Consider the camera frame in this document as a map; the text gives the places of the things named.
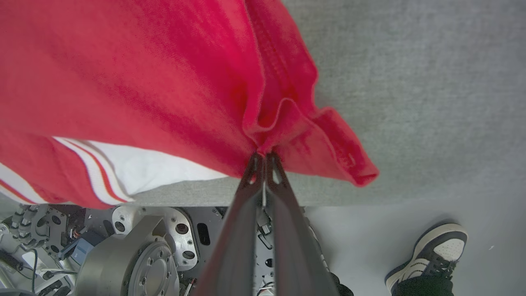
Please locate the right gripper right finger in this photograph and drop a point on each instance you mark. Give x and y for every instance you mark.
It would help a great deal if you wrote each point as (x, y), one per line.
(294, 250)

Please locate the small blue grey module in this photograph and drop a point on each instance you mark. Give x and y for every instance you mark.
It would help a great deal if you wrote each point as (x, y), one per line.
(84, 246)

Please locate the red white jersey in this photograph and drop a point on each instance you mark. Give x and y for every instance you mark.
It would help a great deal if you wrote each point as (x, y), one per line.
(144, 74)

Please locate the black white sneaker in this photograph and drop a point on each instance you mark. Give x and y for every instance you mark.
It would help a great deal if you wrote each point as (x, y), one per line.
(439, 246)

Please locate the black trouser leg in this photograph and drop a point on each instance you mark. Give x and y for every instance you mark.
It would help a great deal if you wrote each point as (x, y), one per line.
(423, 287)

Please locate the metal robot base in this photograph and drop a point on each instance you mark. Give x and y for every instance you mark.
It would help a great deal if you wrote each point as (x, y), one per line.
(135, 255)

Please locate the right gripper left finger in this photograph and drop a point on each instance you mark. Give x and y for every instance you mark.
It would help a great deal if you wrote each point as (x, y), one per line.
(234, 246)

